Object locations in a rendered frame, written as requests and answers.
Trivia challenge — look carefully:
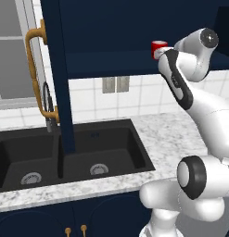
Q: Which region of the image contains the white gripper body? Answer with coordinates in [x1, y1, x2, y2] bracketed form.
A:
[153, 46, 174, 60]

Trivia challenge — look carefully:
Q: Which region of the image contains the navy base cabinet door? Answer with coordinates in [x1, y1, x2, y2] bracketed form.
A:
[72, 190, 155, 237]
[0, 202, 75, 237]

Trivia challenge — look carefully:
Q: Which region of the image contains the red cup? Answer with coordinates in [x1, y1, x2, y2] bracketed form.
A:
[150, 40, 169, 60]

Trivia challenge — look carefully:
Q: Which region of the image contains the black double sink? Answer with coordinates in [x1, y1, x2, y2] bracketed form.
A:
[0, 118, 157, 194]

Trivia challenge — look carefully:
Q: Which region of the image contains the dark grey tap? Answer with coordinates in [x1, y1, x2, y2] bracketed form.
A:
[41, 81, 58, 134]

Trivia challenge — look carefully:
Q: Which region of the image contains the silver sink drain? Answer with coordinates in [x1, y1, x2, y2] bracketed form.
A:
[89, 163, 109, 176]
[19, 171, 44, 186]

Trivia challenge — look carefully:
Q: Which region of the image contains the white framed window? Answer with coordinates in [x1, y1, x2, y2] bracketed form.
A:
[0, 0, 48, 109]

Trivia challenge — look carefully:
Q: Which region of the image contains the navy wall cabinet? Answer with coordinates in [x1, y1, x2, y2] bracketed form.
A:
[57, 0, 229, 80]

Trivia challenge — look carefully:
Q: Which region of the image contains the grey wall socket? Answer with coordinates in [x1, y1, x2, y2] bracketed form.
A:
[102, 77, 116, 94]
[116, 76, 131, 94]

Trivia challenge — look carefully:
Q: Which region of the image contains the gold cabinet door handle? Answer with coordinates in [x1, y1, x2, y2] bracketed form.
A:
[24, 19, 60, 124]

